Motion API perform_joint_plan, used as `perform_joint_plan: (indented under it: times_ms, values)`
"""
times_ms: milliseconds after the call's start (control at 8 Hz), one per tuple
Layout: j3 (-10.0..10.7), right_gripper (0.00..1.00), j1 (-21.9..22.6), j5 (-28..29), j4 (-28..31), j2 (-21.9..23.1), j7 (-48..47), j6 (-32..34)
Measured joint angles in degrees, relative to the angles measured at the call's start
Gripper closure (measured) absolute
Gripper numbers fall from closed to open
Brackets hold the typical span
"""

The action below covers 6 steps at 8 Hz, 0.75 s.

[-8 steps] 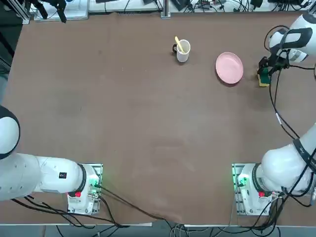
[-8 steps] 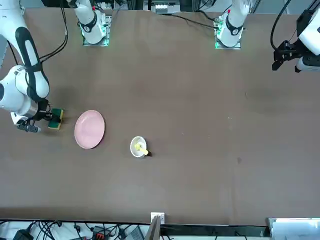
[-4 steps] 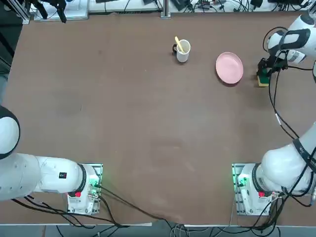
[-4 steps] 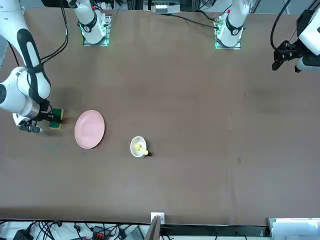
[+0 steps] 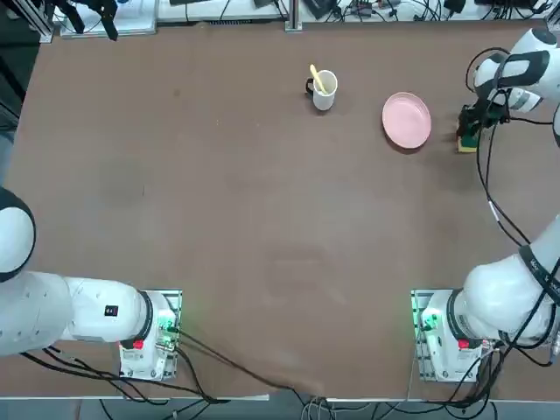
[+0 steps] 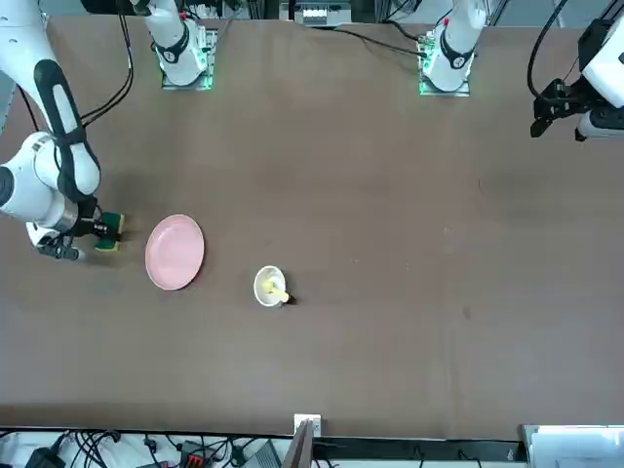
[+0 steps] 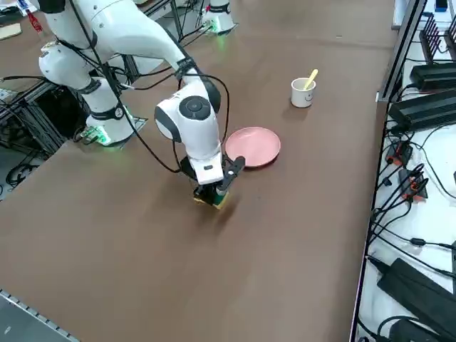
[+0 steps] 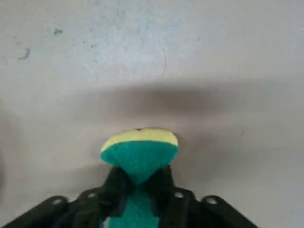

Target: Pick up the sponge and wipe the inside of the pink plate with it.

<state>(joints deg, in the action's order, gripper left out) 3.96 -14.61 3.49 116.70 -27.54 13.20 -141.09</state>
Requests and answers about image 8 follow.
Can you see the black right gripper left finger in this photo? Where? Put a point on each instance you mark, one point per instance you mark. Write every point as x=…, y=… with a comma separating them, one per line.
x=71, y=211

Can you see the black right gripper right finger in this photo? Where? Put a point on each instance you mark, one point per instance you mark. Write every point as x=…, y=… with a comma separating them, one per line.
x=190, y=211

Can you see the green and yellow sponge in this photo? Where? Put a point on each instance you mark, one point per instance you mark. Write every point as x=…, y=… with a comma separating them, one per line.
x=140, y=154

